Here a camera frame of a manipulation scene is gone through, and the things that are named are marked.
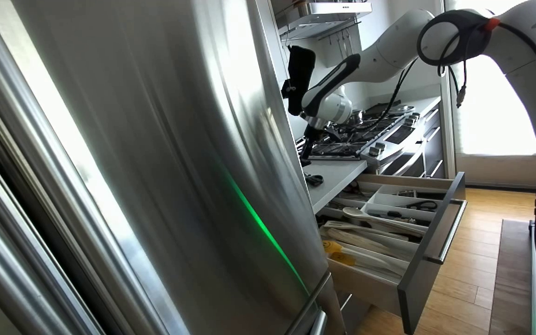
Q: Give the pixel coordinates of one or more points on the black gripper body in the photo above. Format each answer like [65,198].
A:
[312,133]

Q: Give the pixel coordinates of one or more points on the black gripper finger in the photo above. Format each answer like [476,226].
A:
[306,154]

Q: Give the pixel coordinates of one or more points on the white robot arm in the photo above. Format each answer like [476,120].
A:
[439,40]

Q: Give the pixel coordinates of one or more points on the open wooden cutlery drawer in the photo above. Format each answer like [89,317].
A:
[388,237]

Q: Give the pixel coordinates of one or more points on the stainless gas stove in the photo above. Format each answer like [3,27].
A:
[405,141]

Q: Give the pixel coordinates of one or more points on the black oven mitt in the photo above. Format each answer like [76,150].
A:
[301,70]

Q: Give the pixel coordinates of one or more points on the range hood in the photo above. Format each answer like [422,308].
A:
[301,20]

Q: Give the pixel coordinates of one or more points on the stainless steel refrigerator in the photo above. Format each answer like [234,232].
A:
[150,182]

